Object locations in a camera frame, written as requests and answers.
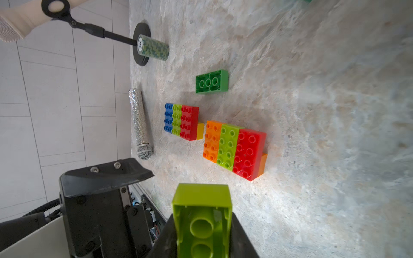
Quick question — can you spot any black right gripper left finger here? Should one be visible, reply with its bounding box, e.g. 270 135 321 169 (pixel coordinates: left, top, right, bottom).
147 222 177 258

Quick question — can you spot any yellow lego brick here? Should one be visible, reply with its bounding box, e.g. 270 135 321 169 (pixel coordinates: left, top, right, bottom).
196 123 204 140

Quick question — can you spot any dark green lego brick near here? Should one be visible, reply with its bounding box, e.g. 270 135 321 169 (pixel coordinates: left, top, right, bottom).
195 69 229 94

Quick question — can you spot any red lego brick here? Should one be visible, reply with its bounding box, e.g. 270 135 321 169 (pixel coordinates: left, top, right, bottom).
232 129 267 181
180 105 199 141

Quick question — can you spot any small dark blue lego brick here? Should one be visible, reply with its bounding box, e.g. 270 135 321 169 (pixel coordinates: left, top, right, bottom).
164 103 174 133

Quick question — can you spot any glitter silver microphone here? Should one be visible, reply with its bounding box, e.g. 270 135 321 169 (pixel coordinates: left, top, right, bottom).
129 88 153 160

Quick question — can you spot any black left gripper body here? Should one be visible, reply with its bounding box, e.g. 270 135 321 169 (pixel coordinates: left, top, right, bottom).
59 158 154 258

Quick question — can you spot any small lime green lego brick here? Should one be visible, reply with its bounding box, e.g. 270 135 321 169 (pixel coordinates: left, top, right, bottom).
172 183 232 258

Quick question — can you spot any long orange lego brick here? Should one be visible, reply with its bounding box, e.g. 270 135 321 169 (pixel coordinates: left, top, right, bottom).
203 120 223 163

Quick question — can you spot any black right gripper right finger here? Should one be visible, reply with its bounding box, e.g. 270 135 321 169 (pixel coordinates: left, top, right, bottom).
229 212 259 258

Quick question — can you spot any black microphone stand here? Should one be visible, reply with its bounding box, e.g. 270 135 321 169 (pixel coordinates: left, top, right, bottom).
0 0 152 67

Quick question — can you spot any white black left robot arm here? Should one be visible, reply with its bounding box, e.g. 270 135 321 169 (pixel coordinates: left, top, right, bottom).
1 158 153 258

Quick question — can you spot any green camouflage can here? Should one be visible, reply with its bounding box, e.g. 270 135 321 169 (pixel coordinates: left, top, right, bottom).
137 34 170 61

